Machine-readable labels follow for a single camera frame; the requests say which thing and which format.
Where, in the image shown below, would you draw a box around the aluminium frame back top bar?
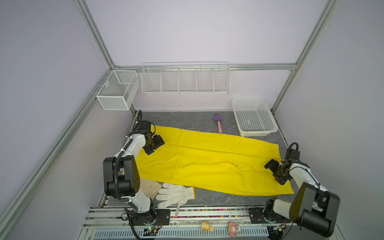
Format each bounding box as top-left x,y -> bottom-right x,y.
114,62 -> 298,72

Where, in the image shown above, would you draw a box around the white plastic perforated basket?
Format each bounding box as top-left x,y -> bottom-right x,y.
231,98 -> 278,137

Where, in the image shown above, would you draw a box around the long white wire rack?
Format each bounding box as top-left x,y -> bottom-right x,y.
141,62 -> 232,95

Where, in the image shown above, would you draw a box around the aluminium frame corner post right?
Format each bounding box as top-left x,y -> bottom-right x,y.
271,0 -> 341,115

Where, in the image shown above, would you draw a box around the purple pink hair brush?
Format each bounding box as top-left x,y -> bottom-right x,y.
213,114 -> 223,134

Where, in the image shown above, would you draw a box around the yellow trousers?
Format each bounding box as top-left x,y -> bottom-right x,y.
136,127 -> 294,197

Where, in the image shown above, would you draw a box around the pink white plush toy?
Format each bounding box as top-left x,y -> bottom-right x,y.
228,222 -> 241,238

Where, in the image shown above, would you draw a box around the aluminium frame corner post left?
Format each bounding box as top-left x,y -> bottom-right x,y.
73,0 -> 116,69

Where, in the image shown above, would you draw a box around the aluminium frame corner post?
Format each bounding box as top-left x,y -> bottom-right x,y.
271,0 -> 341,115
73,0 -> 116,69

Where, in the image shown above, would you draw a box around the yellow duck toy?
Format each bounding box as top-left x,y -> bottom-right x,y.
201,221 -> 215,232

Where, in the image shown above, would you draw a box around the small white mesh wire box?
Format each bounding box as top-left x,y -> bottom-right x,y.
96,70 -> 140,111

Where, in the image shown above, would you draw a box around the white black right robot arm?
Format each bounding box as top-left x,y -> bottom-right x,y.
246,143 -> 341,240

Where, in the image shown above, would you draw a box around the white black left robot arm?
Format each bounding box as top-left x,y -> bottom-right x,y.
103,110 -> 165,225

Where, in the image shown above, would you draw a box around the beige leather work glove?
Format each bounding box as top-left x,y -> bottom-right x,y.
140,178 -> 162,200

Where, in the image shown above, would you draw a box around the white knitted work glove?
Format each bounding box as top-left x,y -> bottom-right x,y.
156,183 -> 196,218

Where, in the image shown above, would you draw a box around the aluminium front mounting rail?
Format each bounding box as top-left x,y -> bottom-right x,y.
78,204 -> 344,240

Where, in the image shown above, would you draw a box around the aluminium frame bar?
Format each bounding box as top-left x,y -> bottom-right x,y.
1,70 -> 112,240
114,62 -> 298,72

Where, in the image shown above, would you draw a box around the aluminium frame left side bar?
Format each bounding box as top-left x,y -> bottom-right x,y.
1,70 -> 112,240

